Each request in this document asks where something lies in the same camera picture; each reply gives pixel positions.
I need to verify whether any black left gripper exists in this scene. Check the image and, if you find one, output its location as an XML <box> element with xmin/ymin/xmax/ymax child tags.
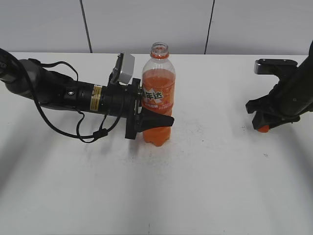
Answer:
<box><xmin>101</xmin><ymin>78</ymin><xmax>175</xmax><ymax>140</ymax></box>

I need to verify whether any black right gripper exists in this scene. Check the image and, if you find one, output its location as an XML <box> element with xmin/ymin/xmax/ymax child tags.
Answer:
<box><xmin>246</xmin><ymin>82</ymin><xmax>300</xmax><ymax>131</ymax></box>

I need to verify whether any orange bottle cap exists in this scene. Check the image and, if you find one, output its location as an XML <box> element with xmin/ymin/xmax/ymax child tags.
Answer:
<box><xmin>258</xmin><ymin>125</ymin><xmax>270</xmax><ymax>133</ymax></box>

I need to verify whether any orange soda plastic bottle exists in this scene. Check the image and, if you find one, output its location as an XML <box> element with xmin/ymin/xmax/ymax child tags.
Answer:
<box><xmin>141</xmin><ymin>42</ymin><xmax>177</xmax><ymax>148</ymax></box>

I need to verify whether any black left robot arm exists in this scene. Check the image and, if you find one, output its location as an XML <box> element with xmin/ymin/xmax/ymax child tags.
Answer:
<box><xmin>0</xmin><ymin>49</ymin><xmax>174</xmax><ymax>143</ymax></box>

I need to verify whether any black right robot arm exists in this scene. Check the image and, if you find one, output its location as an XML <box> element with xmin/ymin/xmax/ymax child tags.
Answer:
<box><xmin>246</xmin><ymin>45</ymin><xmax>313</xmax><ymax>133</ymax></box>

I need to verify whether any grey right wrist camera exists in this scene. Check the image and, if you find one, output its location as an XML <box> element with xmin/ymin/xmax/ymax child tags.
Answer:
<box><xmin>254</xmin><ymin>59</ymin><xmax>298</xmax><ymax>77</ymax></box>

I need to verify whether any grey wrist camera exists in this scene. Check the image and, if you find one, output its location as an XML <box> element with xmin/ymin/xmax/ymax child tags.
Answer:
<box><xmin>110</xmin><ymin>52</ymin><xmax>135</xmax><ymax>85</ymax></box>
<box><xmin>254</xmin><ymin>59</ymin><xmax>298</xmax><ymax>77</ymax></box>

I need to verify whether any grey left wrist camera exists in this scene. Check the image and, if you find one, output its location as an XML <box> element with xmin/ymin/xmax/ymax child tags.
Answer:
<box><xmin>110</xmin><ymin>52</ymin><xmax>135</xmax><ymax>85</ymax></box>

